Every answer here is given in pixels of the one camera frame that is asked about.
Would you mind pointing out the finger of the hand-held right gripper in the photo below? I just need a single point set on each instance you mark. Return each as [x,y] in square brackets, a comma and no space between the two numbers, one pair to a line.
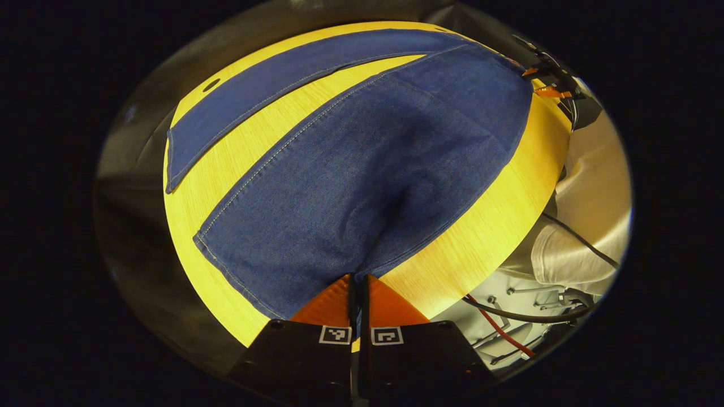
[551,92]

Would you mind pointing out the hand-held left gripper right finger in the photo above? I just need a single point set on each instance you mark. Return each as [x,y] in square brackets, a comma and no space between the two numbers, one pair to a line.
[418,362]

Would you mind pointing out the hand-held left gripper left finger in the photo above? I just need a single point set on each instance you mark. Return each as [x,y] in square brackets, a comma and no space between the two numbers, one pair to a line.
[300,362]

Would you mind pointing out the blue denim jeans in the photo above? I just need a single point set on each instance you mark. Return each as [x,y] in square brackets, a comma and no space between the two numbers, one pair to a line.
[367,169]

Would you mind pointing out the person's white clothing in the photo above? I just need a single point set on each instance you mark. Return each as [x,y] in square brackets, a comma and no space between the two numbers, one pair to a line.
[594,192]

